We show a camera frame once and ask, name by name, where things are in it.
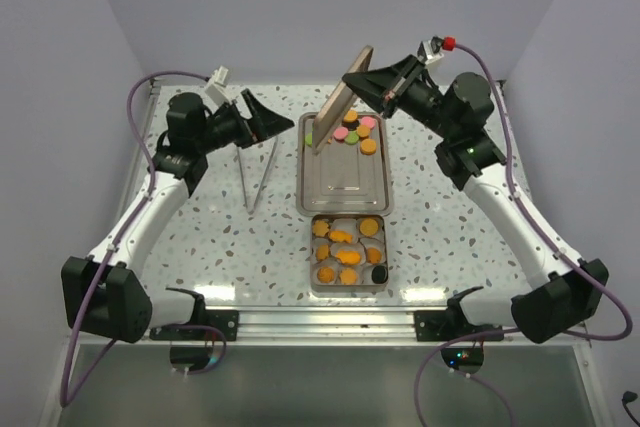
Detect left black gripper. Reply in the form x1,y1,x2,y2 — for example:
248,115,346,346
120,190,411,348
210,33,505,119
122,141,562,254
195,89,293,154

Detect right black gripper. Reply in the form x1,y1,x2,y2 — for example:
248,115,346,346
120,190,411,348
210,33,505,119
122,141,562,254
342,55,458,140

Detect gold tin lid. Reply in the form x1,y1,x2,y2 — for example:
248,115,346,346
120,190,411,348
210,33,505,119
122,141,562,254
312,45,374,155

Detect steel serving tongs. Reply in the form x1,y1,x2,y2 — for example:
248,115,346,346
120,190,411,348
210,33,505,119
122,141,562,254
236,136,280,215

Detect orange fish cookie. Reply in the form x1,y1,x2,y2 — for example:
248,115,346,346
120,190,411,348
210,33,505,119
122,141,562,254
334,250,361,266
328,230,353,243

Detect orange dotted round cookie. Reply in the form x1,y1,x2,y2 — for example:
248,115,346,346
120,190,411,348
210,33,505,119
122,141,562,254
359,218,380,237

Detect orange ridged flower cookie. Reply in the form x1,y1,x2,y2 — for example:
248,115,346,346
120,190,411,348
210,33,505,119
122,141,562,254
315,243,331,262

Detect gold square cookie tin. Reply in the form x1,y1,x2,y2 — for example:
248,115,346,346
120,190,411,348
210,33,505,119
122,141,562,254
309,214,390,296

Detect orange swirl round cookie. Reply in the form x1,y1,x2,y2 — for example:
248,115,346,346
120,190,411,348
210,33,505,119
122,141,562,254
316,266,336,284

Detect plain orange round cookie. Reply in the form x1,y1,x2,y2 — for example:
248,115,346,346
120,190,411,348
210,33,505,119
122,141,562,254
366,247,383,264

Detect black round cookie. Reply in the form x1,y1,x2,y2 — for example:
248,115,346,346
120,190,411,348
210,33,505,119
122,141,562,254
344,121,360,130
371,265,388,285

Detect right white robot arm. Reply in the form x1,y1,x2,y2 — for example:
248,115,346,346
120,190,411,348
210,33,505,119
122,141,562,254
342,55,608,344

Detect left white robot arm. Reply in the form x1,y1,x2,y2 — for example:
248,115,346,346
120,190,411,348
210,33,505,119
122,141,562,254
61,89,294,343

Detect pink round cookie right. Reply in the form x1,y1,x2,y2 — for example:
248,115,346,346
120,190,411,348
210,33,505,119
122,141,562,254
360,116,376,129

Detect pink round cookie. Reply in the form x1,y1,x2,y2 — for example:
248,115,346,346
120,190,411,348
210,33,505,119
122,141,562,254
333,127,349,141
360,116,376,129

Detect orange round cookie top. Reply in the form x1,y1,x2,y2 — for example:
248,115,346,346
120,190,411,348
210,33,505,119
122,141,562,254
343,109,358,124

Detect black round cookie top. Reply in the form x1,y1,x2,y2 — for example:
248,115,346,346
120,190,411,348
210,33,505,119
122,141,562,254
344,121,360,130

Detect green round cookie middle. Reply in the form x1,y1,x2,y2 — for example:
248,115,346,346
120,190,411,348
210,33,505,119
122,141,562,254
344,131,360,145

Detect pink round cookie middle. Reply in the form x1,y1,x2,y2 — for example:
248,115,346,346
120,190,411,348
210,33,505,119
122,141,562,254
333,127,349,141

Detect steel baking tray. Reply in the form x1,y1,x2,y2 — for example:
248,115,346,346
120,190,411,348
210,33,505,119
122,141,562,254
296,112,393,216

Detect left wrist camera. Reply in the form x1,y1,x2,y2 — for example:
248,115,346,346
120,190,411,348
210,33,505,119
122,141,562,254
204,66,230,107

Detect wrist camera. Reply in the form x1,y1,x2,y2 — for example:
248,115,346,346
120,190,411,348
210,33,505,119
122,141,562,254
204,66,230,107
417,36,456,66

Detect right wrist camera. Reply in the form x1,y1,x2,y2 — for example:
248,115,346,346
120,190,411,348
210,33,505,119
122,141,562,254
417,36,456,66

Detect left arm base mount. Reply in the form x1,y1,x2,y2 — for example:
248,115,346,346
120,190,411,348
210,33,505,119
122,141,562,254
149,309,239,342

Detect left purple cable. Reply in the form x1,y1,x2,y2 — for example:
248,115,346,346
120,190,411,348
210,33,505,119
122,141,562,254
59,70,211,408

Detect aluminium front rail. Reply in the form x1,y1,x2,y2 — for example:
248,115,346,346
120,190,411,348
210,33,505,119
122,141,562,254
64,304,591,348

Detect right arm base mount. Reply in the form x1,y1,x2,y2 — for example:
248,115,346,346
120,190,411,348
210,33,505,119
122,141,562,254
413,309,504,342

